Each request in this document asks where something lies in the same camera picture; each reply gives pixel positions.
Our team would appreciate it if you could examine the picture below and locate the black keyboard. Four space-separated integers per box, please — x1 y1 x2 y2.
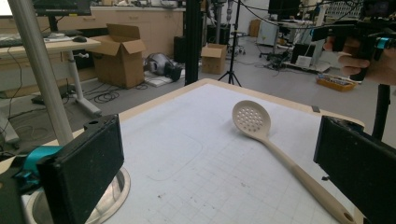
0 33 25 49

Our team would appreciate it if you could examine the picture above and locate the white grid mat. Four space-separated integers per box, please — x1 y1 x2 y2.
21 83 359 224

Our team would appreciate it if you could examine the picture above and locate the large cardboard box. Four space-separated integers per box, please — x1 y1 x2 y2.
88 23 148 90

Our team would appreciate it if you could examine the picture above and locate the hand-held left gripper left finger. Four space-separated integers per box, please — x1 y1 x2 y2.
36 113 125 224

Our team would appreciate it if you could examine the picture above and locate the black tripod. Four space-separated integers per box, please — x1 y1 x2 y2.
218 0 247 88

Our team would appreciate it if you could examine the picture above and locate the white desk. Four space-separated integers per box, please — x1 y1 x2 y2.
0 36 104 118

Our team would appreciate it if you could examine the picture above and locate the black stand post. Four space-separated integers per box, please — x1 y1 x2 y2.
372 83 391 141

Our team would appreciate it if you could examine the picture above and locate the white flat board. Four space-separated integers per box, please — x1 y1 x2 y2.
144 70 185 88

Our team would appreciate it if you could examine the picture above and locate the yellow tray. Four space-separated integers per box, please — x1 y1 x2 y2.
316 74 358 92

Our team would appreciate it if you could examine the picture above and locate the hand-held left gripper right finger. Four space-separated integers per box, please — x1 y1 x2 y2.
313 115 396 224

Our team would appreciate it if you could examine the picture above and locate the beige slotted spoon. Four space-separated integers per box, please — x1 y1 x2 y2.
232 99 358 224

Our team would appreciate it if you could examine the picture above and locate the small cardboard box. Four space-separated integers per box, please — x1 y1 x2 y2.
200 43 228 76

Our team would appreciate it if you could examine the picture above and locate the coiled black cable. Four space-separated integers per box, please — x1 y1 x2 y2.
92 89 121 105

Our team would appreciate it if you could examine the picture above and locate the black monitor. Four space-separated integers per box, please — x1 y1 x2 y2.
32 0 92 32

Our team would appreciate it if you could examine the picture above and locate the black frame post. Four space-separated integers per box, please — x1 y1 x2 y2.
184 0 204 87

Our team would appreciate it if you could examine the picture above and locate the silver grey appliance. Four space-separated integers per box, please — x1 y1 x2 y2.
143 52 183 82

